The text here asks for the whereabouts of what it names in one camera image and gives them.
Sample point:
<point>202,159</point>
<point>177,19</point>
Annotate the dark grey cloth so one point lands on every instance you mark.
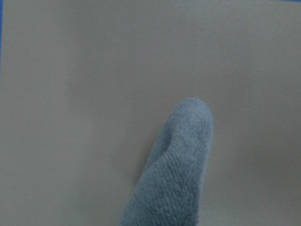
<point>169,190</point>

